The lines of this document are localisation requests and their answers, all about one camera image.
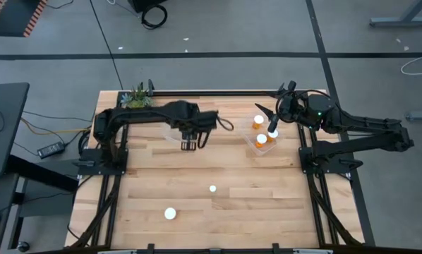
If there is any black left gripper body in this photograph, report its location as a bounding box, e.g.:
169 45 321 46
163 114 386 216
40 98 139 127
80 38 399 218
179 128 200 143

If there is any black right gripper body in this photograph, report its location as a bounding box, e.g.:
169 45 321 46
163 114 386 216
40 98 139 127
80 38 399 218
276 80 306 124

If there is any clear plastic bin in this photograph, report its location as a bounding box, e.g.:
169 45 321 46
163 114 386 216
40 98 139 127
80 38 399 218
236 112 284 157
161 126 202 151

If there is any small potted succulent plant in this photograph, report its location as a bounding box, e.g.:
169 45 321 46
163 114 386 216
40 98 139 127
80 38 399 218
121 83 155 109

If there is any grey table leg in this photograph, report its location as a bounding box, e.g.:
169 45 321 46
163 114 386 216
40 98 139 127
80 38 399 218
369 0 422 28

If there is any black power adapter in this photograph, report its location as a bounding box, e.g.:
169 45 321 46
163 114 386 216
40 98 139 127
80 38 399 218
37 141 66 159

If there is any black equipment box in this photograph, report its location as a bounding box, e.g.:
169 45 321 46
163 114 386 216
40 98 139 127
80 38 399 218
128 0 169 13

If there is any black side desk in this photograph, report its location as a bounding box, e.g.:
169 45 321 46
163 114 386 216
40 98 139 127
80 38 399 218
0 83 30 179

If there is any black orange-striped platform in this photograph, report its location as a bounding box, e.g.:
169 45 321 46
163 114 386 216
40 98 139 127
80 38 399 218
0 0 49 38

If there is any black aluminium table frame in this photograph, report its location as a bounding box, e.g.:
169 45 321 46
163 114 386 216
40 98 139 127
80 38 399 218
66 79 376 254

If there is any black cable coil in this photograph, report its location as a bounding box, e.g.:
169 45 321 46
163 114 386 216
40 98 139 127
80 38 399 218
141 4 169 30

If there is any white floor cable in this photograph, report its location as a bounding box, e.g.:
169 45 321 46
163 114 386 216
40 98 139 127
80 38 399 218
400 54 422 75

